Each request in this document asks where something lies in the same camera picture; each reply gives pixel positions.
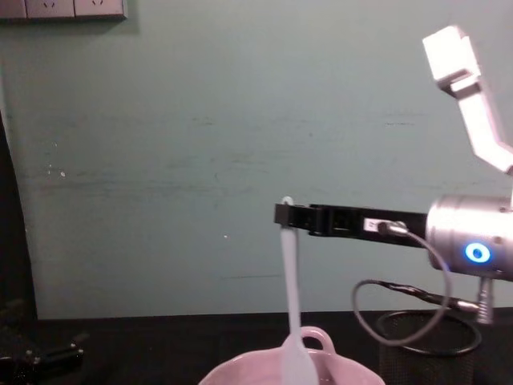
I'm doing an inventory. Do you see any black table cloth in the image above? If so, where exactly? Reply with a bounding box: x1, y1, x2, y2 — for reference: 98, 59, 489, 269
0, 307, 513, 385

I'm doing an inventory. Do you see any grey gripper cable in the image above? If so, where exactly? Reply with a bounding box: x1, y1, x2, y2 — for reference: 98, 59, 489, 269
351, 220, 497, 348

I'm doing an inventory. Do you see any pink bowl with handle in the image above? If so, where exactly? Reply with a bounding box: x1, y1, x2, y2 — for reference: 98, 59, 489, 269
197, 325, 386, 385

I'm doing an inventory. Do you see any dark upright board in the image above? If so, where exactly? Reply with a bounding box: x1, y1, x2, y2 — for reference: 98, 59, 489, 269
0, 110, 38, 322

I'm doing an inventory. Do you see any white wall socket plate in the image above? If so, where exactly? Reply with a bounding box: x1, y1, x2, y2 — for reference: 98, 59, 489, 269
74, 0, 130, 19
0, 0, 28, 22
25, 0, 76, 20

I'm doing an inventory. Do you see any black mesh basket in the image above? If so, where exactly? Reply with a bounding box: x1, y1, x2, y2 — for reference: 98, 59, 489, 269
375, 308, 483, 385

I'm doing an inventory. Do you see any white plastic spoon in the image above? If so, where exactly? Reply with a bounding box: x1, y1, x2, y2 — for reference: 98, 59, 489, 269
279, 195, 320, 385

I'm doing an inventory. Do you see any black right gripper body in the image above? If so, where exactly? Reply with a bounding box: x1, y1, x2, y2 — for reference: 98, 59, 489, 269
318, 204, 430, 249

